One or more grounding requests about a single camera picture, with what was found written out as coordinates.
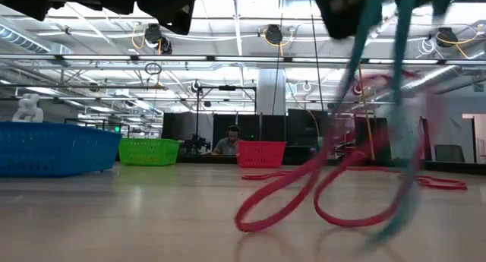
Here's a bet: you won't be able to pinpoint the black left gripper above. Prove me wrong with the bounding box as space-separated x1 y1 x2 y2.
136 0 213 36

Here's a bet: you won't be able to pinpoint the long ceiling light strip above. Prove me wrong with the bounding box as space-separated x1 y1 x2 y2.
0 53 486 65

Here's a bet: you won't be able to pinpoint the white building pillar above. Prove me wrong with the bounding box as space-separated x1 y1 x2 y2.
257 68 287 116

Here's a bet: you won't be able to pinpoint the black partition panel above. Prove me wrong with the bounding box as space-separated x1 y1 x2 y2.
355 116 392 161
287 109 334 147
212 113 286 156

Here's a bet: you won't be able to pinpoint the dark grey partition panel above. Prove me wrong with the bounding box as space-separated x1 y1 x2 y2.
162 112 214 142

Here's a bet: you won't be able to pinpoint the horizontal ceiling pipe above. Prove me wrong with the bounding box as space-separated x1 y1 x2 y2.
0 83 169 91

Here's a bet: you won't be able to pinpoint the green plastic basket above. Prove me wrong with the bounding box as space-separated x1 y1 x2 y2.
118 137 181 167

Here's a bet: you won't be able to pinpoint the person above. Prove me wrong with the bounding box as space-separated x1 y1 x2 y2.
211 125 242 156

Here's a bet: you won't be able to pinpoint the red plastic basket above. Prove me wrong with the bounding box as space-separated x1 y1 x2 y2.
235 140 287 169

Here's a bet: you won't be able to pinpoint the white robot figure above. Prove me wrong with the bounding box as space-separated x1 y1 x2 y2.
11 93 45 123

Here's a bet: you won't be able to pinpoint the blue plastic basket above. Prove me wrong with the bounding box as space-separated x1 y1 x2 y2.
0 120 123 178

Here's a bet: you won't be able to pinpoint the black hanging cable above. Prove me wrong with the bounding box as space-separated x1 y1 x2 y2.
307 0 327 113
271 11 285 115

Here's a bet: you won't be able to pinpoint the black frame stand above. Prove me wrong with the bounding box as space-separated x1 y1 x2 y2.
195 84 258 156

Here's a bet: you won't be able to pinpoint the silver ceiling duct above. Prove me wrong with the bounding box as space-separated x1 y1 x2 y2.
402 41 486 99
0 24 52 55

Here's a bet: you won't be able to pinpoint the black camera rig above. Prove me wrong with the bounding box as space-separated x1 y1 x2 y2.
182 134 212 155

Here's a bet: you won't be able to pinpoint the black table frame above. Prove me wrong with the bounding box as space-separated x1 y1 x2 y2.
113 153 486 176

